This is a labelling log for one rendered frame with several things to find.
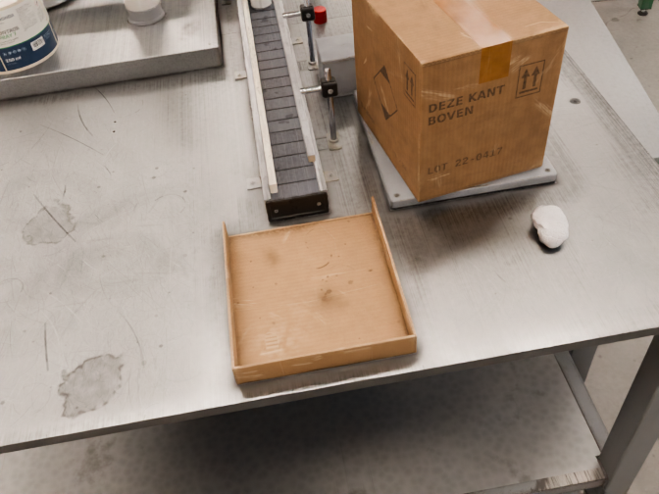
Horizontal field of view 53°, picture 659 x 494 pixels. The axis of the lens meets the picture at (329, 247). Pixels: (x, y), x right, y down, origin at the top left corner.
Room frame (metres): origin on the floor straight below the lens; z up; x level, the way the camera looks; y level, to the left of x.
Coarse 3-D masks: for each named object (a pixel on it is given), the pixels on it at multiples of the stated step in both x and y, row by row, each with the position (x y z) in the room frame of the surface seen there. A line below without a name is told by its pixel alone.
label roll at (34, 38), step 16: (0, 0) 1.43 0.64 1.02; (16, 0) 1.42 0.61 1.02; (32, 0) 1.46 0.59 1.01; (0, 16) 1.39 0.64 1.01; (16, 16) 1.41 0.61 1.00; (32, 16) 1.44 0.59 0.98; (48, 16) 1.51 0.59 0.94; (0, 32) 1.39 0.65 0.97; (16, 32) 1.40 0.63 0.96; (32, 32) 1.42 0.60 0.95; (48, 32) 1.47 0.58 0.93; (0, 48) 1.38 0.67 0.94; (16, 48) 1.39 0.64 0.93; (32, 48) 1.41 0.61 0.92; (48, 48) 1.44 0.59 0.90; (0, 64) 1.38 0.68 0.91; (16, 64) 1.39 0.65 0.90; (32, 64) 1.40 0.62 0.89
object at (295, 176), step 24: (264, 24) 1.48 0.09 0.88; (264, 48) 1.36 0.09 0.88; (264, 72) 1.27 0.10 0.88; (288, 72) 1.25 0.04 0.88; (264, 96) 1.17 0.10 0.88; (288, 96) 1.16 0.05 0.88; (288, 120) 1.08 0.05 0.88; (288, 144) 1.00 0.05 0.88; (288, 168) 0.93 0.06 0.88; (312, 168) 0.93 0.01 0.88; (288, 192) 0.87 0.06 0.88; (312, 192) 0.86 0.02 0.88
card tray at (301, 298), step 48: (240, 240) 0.81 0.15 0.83; (288, 240) 0.80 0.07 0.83; (336, 240) 0.79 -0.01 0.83; (384, 240) 0.74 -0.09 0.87; (240, 288) 0.70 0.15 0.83; (288, 288) 0.69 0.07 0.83; (336, 288) 0.68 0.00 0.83; (384, 288) 0.67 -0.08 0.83; (240, 336) 0.61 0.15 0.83; (288, 336) 0.60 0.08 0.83; (336, 336) 0.59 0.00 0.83; (384, 336) 0.58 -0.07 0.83
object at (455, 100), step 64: (384, 0) 1.04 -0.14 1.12; (448, 0) 1.01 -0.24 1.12; (512, 0) 0.99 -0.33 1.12; (384, 64) 0.97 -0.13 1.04; (448, 64) 0.85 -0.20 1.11; (512, 64) 0.87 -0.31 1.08; (384, 128) 0.98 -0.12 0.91; (448, 128) 0.85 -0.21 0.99; (512, 128) 0.88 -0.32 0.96; (448, 192) 0.85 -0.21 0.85
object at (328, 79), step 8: (328, 72) 1.06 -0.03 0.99; (320, 80) 1.07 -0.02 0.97; (328, 80) 1.06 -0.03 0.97; (304, 88) 1.06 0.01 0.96; (312, 88) 1.06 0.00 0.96; (320, 88) 1.06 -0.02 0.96; (328, 88) 1.05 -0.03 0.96; (336, 88) 1.05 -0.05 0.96; (328, 96) 1.05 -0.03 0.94; (328, 104) 1.06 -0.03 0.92
